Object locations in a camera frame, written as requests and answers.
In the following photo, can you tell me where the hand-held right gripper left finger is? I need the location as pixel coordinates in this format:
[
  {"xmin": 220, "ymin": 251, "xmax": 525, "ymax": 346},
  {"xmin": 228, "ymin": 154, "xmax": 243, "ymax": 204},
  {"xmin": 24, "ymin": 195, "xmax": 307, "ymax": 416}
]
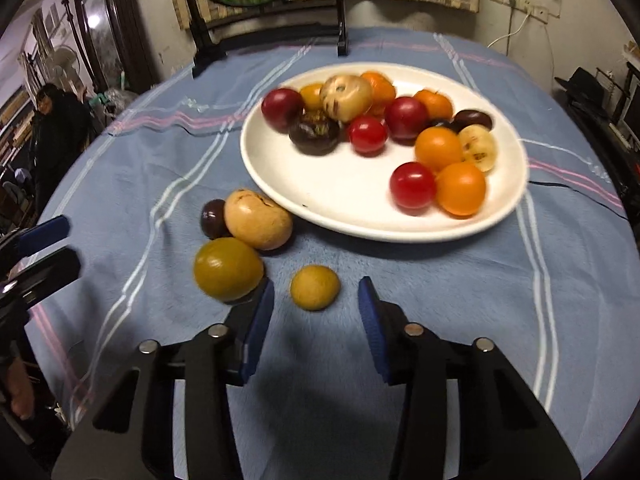
[{"xmin": 50, "ymin": 277, "xmax": 276, "ymax": 480}]

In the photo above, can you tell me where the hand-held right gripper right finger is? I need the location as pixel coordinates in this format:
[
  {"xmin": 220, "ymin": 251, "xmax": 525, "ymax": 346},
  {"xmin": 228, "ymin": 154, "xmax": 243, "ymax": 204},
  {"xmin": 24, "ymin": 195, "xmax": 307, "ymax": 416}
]
[{"xmin": 357, "ymin": 276, "xmax": 583, "ymax": 480}]

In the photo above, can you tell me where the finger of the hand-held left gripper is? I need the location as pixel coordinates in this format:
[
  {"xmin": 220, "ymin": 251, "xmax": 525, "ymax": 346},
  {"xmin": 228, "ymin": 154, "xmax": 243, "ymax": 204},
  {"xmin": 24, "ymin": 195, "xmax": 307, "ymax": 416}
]
[
  {"xmin": 0, "ymin": 247, "xmax": 82, "ymax": 311},
  {"xmin": 10, "ymin": 215, "xmax": 71, "ymax": 259}
]

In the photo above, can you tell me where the olive green plum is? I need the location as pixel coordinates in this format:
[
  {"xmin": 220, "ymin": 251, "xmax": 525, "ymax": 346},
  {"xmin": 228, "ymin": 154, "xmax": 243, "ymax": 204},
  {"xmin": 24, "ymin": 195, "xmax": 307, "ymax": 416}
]
[{"xmin": 193, "ymin": 237, "xmax": 265, "ymax": 303}]

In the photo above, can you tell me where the small yellow plum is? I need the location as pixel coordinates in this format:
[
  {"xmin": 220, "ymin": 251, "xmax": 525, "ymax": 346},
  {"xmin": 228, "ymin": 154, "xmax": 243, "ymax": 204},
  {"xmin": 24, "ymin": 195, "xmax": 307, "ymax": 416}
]
[{"xmin": 290, "ymin": 265, "xmax": 342, "ymax": 311}]

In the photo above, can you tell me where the white oval plate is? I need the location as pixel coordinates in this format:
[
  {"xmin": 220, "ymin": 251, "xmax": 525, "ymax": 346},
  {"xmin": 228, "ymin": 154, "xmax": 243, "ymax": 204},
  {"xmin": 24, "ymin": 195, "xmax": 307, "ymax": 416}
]
[{"xmin": 240, "ymin": 61, "xmax": 530, "ymax": 243}]

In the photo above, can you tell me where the red tomato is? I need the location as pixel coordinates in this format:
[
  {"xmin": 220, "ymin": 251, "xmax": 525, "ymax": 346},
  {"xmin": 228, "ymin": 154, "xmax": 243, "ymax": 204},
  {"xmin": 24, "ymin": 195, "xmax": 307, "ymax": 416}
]
[
  {"xmin": 389, "ymin": 161, "xmax": 437, "ymax": 211},
  {"xmin": 347, "ymin": 115, "xmax": 390, "ymax": 156}
]

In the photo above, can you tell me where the large dark purple mangosteen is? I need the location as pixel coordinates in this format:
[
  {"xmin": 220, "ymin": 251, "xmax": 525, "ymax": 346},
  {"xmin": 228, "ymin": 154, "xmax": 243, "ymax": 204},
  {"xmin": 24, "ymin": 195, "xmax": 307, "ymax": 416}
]
[{"xmin": 288, "ymin": 109, "xmax": 342, "ymax": 157}]

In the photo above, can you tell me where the large dark red plum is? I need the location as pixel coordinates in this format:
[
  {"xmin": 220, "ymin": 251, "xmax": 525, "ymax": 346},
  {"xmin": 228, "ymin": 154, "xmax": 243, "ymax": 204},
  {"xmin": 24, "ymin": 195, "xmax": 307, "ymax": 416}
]
[{"xmin": 261, "ymin": 88, "xmax": 306, "ymax": 133}]

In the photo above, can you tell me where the large spotted beige potato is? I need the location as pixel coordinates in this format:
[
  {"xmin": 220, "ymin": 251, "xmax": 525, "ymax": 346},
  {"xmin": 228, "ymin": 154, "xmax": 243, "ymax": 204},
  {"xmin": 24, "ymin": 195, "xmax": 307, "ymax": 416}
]
[{"xmin": 320, "ymin": 74, "xmax": 375, "ymax": 122}]

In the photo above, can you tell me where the large orange tangerine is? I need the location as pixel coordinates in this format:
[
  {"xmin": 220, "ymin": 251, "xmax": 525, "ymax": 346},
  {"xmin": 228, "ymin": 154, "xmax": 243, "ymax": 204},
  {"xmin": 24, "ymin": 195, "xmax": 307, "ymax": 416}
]
[{"xmin": 360, "ymin": 71, "xmax": 397, "ymax": 117}]

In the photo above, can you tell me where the person's left hand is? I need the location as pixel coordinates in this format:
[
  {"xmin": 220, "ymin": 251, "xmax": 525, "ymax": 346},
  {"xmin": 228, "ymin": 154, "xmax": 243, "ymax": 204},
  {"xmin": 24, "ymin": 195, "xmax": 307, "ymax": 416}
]
[{"xmin": 9, "ymin": 355, "xmax": 36, "ymax": 421}]

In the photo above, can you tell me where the smooth tan potato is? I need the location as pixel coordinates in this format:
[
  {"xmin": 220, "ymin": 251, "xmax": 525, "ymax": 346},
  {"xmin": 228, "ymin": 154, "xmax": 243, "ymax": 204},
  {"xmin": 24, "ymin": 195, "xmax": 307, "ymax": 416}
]
[{"xmin": 223, "ymin": 188, "xmax": 294, "ymax": 251}]

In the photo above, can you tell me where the white electric fan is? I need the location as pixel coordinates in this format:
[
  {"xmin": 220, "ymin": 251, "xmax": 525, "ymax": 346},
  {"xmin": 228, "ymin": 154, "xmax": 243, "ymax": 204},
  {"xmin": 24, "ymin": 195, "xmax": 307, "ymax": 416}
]
[{"xmin": 47, "ymin": 45, "xmax": 83, "ymax": 91}]

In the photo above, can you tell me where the dark wooden cabinet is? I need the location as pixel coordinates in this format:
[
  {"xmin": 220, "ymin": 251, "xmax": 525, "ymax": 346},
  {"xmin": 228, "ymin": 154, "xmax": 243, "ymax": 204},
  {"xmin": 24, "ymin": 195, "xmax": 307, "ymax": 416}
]
[{"xmin": 60, "ymin": 0, "xmax": 161, "ymax": 96}]

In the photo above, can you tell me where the small orange persimmon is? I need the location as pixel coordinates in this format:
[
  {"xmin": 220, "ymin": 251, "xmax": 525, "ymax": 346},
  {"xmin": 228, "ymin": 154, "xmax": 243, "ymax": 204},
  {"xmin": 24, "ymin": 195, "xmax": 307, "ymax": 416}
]
[{"xmin": 413, "ymin": 89, "xmax": 455, "ymax": 121}]

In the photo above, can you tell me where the yellow-orange tomato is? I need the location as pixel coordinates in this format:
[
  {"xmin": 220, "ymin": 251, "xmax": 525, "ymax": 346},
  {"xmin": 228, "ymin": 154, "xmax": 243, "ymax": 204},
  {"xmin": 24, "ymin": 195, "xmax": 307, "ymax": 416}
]
[{"xmin": 299, "ymin": 83, "xmax": 326, "ymax": 111}]

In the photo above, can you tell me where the black desk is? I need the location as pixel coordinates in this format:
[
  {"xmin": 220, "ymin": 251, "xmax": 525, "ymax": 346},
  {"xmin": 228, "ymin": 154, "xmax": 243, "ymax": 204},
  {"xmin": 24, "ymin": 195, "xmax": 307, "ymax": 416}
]
[{"xmin": 552, "ymin": 60, "xmax": 640, "ymax": 201}]

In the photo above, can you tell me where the black hat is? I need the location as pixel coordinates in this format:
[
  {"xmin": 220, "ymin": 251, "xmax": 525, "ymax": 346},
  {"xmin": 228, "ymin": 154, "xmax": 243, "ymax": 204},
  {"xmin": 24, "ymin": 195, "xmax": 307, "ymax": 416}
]
[{"xmin": 554, "ymin": 66, "xmax": 613, "ymax": 103}]

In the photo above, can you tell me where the thin black cable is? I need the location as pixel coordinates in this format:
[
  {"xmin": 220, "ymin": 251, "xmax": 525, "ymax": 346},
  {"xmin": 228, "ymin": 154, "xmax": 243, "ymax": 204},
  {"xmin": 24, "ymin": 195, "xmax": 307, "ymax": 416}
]
[{"xmin": 527, "ymin": 177, "xmax": 628, "ymax": 221}]

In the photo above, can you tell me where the white power cable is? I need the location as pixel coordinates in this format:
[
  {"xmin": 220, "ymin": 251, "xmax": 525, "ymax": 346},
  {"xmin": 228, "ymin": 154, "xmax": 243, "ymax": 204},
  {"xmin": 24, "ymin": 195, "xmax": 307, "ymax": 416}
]
[{"xmin": 487, "ymin": 0, "xmax": 533, "ymax": 56}]

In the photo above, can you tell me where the white wall power strip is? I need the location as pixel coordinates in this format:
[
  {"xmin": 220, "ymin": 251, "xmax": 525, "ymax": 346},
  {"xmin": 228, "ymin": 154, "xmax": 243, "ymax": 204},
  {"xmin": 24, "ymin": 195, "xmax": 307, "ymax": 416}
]
[{"xmin": 485, "ymin": 0, "xmax": 563, "ymax": 21}]

